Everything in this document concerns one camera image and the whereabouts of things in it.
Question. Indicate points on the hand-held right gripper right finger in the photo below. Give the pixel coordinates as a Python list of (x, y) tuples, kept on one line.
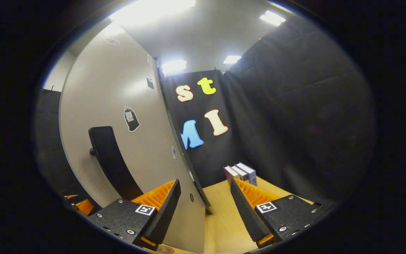
[(247, 217)]

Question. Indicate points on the blue grey spine book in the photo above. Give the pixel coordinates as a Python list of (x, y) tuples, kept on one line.
[(250, 174)]

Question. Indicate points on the brown round coaster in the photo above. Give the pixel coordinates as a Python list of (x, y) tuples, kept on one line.
[(164, 249)]

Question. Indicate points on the black backdrop cloth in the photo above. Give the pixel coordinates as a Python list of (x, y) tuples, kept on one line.
[(294, 123)]

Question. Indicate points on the ceiling light panel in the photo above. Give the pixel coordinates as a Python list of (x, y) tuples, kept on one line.
[(232, 59), (173, 66), (153, 8), (272, 17)]

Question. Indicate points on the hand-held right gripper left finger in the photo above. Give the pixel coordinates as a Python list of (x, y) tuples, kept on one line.
[(166, 215)]

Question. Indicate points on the beige cabinet door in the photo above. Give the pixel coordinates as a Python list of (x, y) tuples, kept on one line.
[(118, 88)]

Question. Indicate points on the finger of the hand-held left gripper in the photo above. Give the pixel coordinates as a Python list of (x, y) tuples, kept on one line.
[(71, 197), (83, 207)]

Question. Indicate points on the pink cover book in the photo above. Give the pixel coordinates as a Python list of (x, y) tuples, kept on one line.
[(229, 173)]

